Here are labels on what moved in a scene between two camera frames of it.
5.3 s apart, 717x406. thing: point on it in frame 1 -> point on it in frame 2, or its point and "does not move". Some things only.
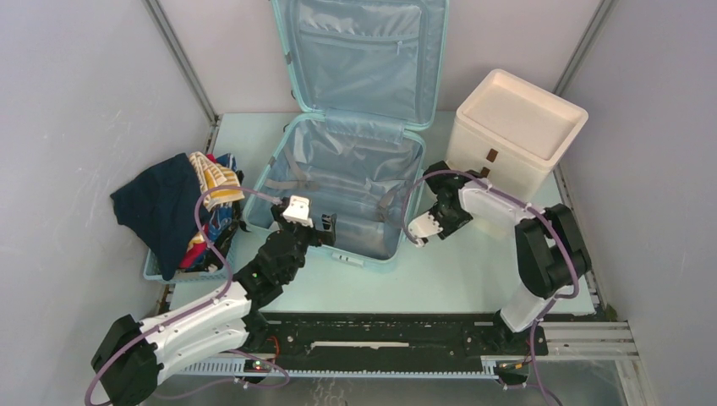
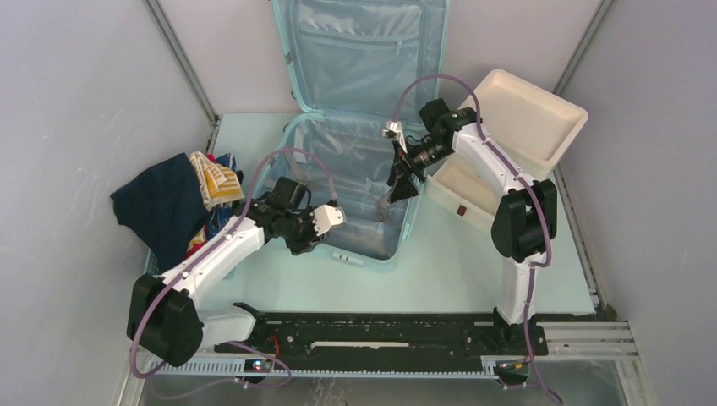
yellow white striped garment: (210, 174) does not move
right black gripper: (463, 219) -> (404, 187)
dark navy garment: (158, 209) does not move
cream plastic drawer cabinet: (512, 134) does not move
